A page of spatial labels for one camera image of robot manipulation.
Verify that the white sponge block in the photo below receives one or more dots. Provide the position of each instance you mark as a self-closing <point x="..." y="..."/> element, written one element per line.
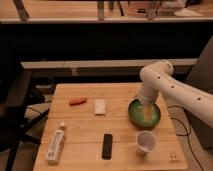
<point x="100" y="107"/>

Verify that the black chair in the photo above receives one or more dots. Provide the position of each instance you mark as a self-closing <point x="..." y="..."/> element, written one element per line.
<point x="17" y="92"/>

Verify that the green bowl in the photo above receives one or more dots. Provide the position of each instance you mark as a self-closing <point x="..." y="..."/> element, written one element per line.
<point x="136" y="116"/>

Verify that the black remote control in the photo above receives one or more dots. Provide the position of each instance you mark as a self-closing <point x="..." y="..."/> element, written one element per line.
<point x="107" y="146"/>

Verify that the clear plastic cup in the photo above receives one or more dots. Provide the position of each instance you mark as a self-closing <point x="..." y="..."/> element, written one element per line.
<point x="146" y="142"/>

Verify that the white plastic bottle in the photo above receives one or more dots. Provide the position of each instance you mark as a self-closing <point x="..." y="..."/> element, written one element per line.
<point x="56" y="145"/>

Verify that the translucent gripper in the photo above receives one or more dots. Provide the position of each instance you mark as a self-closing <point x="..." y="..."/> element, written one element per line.
<point x="148" y="111"/>

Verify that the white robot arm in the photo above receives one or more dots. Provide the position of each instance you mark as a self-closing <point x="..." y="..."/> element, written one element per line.
<point x="156" y="78"/>

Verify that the wooden table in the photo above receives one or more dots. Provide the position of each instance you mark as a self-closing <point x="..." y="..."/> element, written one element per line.
<point x="82" y="150"/>

